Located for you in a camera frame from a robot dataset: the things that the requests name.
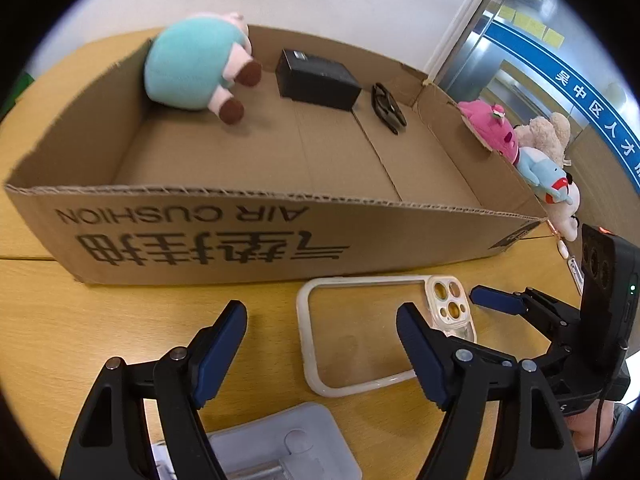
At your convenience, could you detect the clear plastic tray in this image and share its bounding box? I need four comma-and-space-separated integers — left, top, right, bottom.
150, 401, 363, 480

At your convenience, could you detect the brown cardboard box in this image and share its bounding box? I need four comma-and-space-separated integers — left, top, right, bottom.
4, 22, 548, 286

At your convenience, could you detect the wooden desktop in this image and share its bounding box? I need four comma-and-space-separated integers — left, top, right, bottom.
0, 25, 601, 480

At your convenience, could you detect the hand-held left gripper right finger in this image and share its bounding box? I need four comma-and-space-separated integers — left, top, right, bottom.
396, 302, 583, 480

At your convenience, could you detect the pink bear plush toy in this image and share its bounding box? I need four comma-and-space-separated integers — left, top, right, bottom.
457, 99, 521, 163

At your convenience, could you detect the cream fluffy plush toy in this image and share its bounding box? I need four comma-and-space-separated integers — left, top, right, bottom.
515, 111, 572, 161

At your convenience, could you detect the black cable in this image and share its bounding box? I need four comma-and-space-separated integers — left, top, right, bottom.
591, 345, 631, 480

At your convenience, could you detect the blue plush toy red band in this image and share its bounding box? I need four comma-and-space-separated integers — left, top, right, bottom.
515, 147, 575, 206

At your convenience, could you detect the green plant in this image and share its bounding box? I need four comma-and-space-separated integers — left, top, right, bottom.
2, 72, 32, 118

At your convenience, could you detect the black ring-shaped clip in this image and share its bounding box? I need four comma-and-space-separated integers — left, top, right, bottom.
371, 82, 407, 135

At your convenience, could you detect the row of yellow sticky notes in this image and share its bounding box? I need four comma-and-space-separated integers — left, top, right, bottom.
496, 5, 566, 47

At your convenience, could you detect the white dog plush toy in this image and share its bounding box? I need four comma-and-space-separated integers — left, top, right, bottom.
545, 180, 582, 241

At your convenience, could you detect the person's right forearm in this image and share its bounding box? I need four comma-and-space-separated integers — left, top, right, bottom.
565, 400, 636, 480

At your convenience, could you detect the blue door banner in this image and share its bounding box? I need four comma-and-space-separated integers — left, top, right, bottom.
484, 20, 640, 171

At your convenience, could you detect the clear phone case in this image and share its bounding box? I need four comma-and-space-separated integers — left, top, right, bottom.
296, 274, 477, 398

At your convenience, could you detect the black rectangular box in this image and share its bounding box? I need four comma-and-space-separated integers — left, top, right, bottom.
275, 48, 362, 112

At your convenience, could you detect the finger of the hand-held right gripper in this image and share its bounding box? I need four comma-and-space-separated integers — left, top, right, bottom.
469, 284, 583, 333

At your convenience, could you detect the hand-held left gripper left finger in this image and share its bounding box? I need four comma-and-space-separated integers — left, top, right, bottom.
60, 300, 248, 480

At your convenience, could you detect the glass door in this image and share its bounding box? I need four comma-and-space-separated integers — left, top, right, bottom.
425, 0, 640, 186

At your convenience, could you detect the pig plush toy teal body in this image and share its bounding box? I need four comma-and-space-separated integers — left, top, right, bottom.
144, 10, 263, 126

